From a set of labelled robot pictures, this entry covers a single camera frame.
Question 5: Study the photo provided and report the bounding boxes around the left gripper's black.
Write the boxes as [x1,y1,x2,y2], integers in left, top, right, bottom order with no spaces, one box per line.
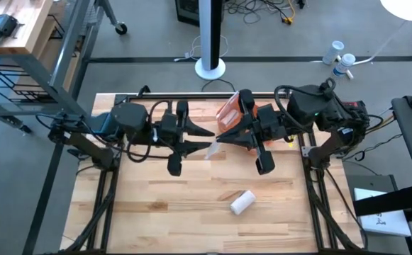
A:
[166,100,216,177]

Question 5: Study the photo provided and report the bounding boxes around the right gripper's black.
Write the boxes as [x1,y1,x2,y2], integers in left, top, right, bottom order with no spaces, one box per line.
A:
[215,88,277,176]

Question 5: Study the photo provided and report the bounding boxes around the orange plastic bin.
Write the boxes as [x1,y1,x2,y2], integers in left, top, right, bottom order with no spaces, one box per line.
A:
[215,91,294,154]

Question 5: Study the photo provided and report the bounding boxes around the plain white plastic bottle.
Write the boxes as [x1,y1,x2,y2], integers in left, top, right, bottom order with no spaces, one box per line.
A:
[321,40,345,66]

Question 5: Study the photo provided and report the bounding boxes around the white bottle blue label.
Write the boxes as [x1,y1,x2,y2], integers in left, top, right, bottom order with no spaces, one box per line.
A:
[332,52,357,79]

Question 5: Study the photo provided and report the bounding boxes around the black computer tower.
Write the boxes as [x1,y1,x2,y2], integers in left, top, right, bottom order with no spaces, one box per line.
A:
[174,0,201,28]

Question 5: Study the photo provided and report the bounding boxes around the white papers on side table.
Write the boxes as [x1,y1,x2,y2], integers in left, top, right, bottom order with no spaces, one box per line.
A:
[353,187,412,237]

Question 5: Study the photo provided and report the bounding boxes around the wooden workbench grey legs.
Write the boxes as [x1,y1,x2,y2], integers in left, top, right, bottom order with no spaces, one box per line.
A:
[0,0,128,125]

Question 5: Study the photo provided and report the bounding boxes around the white round side table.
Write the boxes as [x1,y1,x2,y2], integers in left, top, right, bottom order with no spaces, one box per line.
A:
[350,0,412,67]

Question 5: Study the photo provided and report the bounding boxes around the black tool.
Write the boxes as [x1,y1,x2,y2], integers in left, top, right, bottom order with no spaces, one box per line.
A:
[0,13,25,46]

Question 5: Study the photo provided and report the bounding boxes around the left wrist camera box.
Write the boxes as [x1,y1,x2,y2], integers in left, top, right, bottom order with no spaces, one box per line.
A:
[155,113,177,145]

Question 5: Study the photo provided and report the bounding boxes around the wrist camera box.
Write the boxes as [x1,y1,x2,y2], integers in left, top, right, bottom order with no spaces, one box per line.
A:
[155,113,177,145]
[257,103,289,142]

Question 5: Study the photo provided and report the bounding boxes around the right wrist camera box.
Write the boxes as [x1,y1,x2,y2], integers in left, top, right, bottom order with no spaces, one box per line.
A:
[257,103,289,142]

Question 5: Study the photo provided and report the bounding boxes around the grey black camera mount post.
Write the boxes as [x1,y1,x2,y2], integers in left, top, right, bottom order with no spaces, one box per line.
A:
[197,0,225,70]

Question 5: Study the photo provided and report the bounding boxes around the yellow cable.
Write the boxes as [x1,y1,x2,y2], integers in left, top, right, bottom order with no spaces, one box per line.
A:
[282,0,297,26]

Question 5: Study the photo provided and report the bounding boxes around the black wire rack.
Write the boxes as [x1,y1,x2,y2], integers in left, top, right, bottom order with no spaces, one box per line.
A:
[0,13,67,104]

